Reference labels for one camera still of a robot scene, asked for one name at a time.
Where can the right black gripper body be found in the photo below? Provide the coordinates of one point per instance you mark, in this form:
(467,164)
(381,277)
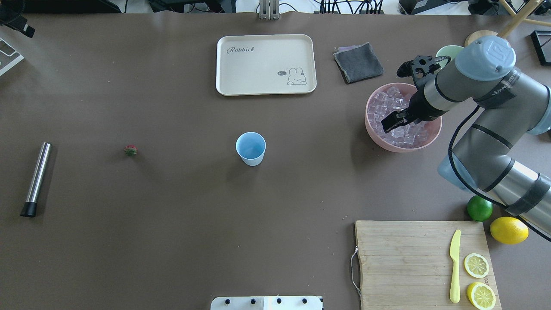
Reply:
(422,110)

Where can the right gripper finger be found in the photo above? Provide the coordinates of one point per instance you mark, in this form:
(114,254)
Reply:
(395,120)

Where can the clear ice cubes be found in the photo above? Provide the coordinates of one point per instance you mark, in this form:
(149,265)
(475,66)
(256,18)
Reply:
(396,98)

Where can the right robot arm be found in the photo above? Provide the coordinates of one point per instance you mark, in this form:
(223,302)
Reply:
(513,104)

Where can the wooden cup tree stand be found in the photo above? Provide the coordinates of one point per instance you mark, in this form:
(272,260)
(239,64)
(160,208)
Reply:
(514,20)

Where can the light blue plastic cup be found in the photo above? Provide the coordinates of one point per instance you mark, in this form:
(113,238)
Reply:
(251,147)

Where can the pink bowl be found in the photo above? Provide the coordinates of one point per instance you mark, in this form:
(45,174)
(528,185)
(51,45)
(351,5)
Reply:
(434,126)

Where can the mint green bowl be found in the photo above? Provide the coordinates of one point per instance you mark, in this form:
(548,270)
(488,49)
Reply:
(450,51)

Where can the grey folded cloth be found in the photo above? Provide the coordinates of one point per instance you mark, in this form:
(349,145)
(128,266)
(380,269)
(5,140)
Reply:
(358,62)

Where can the green lime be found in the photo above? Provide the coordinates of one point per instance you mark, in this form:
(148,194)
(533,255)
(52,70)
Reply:
(479,209)

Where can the cream rabbit tray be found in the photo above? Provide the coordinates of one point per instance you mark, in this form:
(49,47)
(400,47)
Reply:
(253,65)

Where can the yellow plastic knife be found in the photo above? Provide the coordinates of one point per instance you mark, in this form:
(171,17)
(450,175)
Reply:
(454,254)

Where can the wooden cutting board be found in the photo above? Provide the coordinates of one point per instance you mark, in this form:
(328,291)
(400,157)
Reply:
(405,264)

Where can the whole yellow lemon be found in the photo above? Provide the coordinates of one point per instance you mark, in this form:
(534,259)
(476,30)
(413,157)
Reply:
(509,230)

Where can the upper lemon slice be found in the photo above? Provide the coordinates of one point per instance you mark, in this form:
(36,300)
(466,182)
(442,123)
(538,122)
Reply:
(476,265)

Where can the lemon slice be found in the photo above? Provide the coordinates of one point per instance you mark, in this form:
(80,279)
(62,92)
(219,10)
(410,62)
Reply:
(481,296)
(476,265)

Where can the lower lemon slice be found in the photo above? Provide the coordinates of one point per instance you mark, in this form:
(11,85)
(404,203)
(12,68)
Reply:
(481,296)

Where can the brown table mat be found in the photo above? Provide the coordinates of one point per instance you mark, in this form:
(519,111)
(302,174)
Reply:
(186,219)

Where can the red strawberry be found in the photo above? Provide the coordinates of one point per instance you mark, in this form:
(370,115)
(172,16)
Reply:
(130,150)

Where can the steel muddler black tip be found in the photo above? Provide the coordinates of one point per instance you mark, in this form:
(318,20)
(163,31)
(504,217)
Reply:
(30,205)

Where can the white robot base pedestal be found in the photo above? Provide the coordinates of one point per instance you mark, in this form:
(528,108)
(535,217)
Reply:
(294,302)

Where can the white wire cup rack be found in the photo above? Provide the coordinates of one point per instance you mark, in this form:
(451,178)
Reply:
(9,57)

